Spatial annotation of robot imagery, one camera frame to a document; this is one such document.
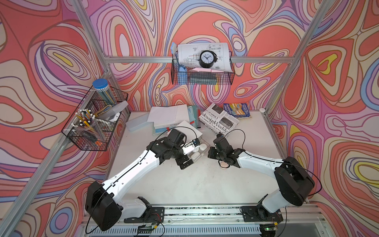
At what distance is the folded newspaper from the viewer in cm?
105

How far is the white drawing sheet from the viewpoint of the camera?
33.5 inches

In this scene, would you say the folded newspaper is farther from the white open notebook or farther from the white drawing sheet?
the white drawing sheet
